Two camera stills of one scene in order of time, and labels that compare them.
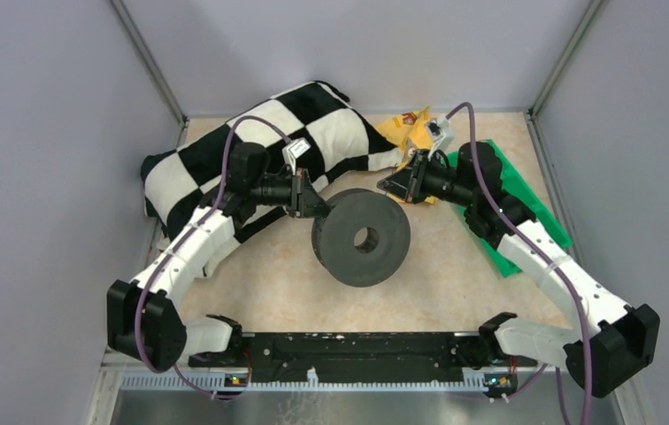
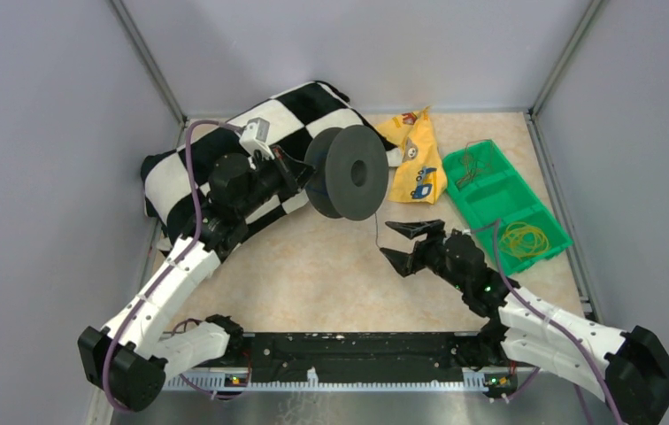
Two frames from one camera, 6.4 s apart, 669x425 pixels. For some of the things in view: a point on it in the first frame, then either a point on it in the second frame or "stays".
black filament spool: [388, 236] -> [351, 172]
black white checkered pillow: [336, 134] stays
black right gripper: [408, 183] -> [405, 263]
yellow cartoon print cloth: [411, 131] stays
